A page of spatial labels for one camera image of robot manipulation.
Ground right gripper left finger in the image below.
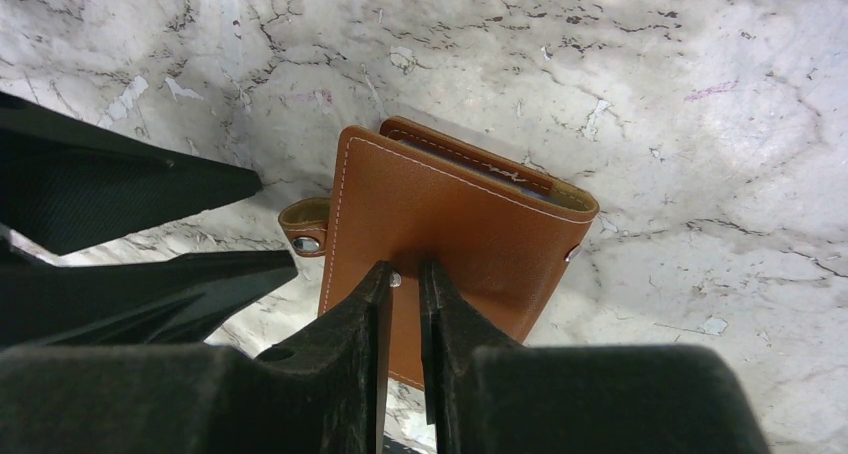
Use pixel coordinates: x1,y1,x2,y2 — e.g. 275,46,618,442
1,261,393,453

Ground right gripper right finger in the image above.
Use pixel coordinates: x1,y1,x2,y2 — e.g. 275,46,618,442
419,261,769,453

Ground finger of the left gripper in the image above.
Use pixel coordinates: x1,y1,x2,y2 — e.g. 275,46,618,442
1,251,298,349
1,94,262,255

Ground brown leather card holder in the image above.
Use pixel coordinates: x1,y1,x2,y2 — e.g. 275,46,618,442
278,116,600,388

